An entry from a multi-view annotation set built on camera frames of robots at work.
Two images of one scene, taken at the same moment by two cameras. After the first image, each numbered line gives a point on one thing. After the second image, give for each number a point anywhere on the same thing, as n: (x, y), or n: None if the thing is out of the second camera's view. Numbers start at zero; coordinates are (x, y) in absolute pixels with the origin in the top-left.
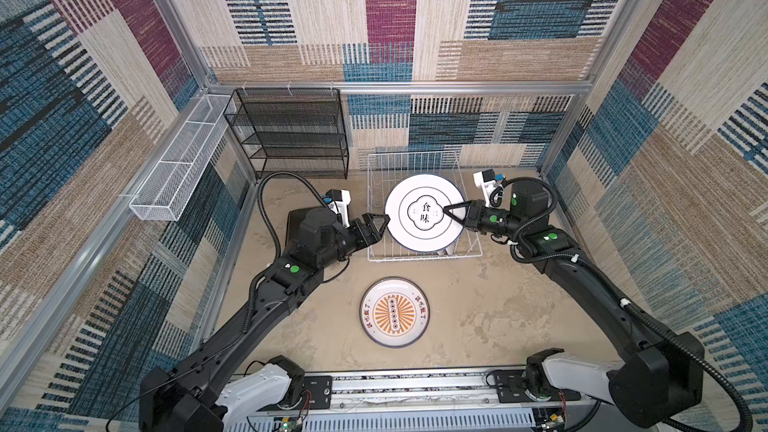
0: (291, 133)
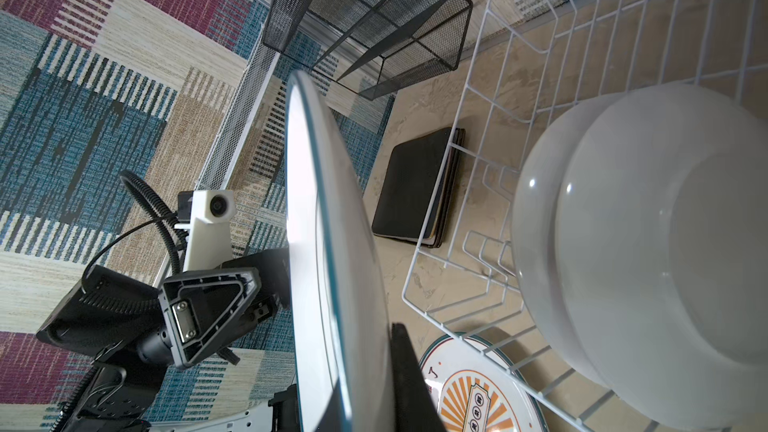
0: (377, 22)
